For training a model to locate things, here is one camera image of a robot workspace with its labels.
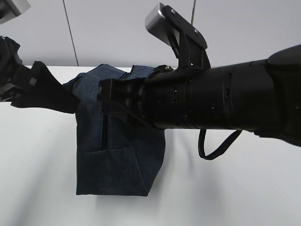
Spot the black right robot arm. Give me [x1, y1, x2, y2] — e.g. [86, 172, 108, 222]
[97, 46, 301, 146]

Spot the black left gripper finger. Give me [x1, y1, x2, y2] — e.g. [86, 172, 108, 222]
[11, 61, 80, 113]

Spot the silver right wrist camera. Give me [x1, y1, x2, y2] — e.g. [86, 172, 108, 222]
[145, 3, 180, 46]

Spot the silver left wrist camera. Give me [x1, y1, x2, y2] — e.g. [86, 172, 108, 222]
[0, 0, 31, 24]

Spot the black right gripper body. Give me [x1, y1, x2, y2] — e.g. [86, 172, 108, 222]
[97, 65, 195, 129]

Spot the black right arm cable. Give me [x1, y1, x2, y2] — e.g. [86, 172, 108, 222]
[198, 129, 243, 160]

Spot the navy insulated lunch bag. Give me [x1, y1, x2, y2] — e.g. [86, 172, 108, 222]
[64, 64, 166, 196]

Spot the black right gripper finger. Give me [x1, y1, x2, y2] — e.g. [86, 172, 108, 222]
[101, 98, 155, 129]

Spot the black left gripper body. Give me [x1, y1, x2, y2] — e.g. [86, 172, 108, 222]
[0, 36, 37, 102]

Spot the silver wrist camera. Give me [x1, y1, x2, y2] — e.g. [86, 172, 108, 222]
[0, 0, 31, 24]
[145, 3, 180, 46]

